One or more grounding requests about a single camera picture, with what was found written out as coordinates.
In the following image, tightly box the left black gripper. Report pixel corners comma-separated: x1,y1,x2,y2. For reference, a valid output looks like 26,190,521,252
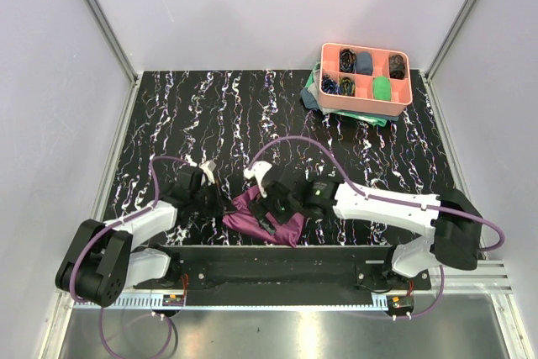
190,179,236,219

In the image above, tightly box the purple cloth napkin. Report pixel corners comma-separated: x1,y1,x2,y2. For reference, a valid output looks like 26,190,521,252
223,186,305,247

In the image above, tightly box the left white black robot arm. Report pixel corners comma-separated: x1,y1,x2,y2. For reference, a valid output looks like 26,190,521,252
55,161,226,308

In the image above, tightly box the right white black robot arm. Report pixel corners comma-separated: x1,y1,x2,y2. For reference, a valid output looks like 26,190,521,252
244,161,482,289

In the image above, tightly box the green rolled napkin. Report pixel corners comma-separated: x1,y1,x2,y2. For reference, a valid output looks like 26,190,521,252
372,76,392,102

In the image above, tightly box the blue rolled napkin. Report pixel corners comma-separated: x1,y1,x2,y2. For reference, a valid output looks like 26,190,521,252
356,51,373,76

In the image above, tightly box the dark patterned rolled napkin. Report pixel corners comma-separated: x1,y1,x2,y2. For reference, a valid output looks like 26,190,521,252
388,54,406,80

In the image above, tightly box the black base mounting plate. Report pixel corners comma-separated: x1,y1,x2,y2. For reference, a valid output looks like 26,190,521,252
134,245,431,293

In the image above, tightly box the stack of folded cloths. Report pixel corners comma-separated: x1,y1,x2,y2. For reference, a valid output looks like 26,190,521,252
299,61,400,128

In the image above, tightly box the colourful band bundle left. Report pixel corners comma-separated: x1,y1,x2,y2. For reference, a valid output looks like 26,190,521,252
321,75,338,95

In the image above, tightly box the colourful band bundle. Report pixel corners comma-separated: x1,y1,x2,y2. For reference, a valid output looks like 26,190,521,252
339,48,356,73
321,75,338,95
338,77,356,97

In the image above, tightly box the colourful band bundle middle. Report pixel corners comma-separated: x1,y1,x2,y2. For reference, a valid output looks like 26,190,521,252
338,77,356,97

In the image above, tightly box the pink compartment tray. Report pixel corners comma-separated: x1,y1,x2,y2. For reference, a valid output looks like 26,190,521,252
318,42,414,117

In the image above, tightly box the colourful band bundle top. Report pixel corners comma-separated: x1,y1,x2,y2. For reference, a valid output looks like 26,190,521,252
339,48,356,73

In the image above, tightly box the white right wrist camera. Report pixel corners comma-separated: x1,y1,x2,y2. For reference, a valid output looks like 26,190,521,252
243,161,272,198

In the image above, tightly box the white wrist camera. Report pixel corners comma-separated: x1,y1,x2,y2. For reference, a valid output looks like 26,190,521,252
243,161,272,198
198,160,216,183

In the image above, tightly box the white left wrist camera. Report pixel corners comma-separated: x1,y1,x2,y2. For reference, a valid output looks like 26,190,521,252
198,160,216,183

